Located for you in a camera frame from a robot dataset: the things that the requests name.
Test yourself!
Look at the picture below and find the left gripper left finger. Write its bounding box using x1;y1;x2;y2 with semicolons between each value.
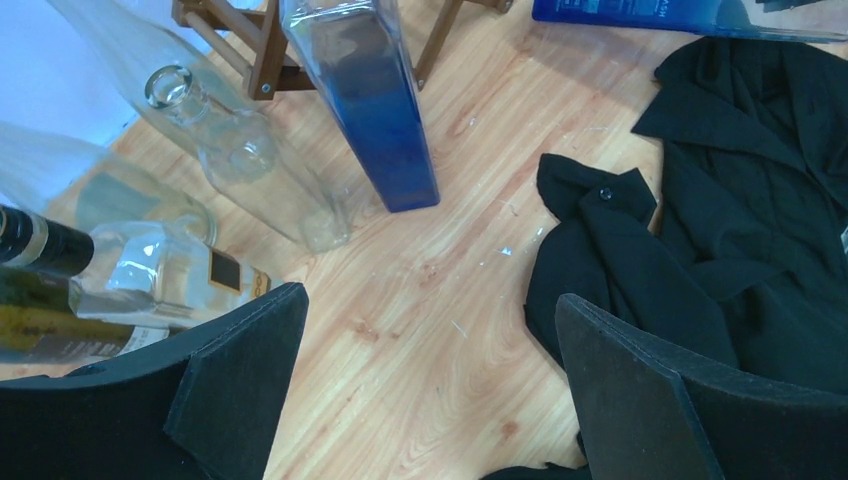
1;283;309;479

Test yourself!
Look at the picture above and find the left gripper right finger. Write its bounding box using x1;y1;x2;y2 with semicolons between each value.
555;294;847;479

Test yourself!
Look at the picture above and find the small clear black-capped bottle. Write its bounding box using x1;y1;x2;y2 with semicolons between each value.
1;205;282;329

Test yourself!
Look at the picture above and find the dark green wine bottle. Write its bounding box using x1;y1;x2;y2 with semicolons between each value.
1;268;175;364

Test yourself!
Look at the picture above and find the clear bottle dark label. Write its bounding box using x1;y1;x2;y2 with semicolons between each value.
1;121;217;245

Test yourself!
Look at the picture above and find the blue labelled clear bottle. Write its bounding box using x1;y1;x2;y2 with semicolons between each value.
280;1;440;213

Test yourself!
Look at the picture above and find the brown wooden wine rack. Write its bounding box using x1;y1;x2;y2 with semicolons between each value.
172;0;514;100

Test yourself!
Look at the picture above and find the black cloth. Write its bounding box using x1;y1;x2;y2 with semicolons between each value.
495;38;847;479

